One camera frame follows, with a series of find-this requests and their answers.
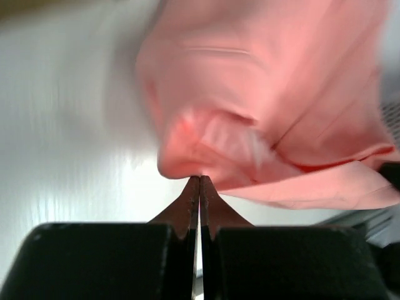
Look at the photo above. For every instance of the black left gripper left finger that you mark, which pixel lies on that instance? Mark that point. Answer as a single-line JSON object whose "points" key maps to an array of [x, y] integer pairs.
{"points": [[88, 260]]}

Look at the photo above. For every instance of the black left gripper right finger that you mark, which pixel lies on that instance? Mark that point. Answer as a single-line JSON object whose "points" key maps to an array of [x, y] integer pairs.
{"points": [[242, 261]]}

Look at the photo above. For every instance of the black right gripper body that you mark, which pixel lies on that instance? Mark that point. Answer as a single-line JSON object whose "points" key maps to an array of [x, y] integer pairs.
{"points": [[391, 172]]}

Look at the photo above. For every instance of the pink skirt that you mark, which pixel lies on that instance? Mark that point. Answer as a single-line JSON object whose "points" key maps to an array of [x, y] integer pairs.
{"points": [[275, 101]]}

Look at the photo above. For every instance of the white perforated basket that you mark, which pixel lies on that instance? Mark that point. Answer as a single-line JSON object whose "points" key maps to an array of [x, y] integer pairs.
{"points": [[390, 116]]}

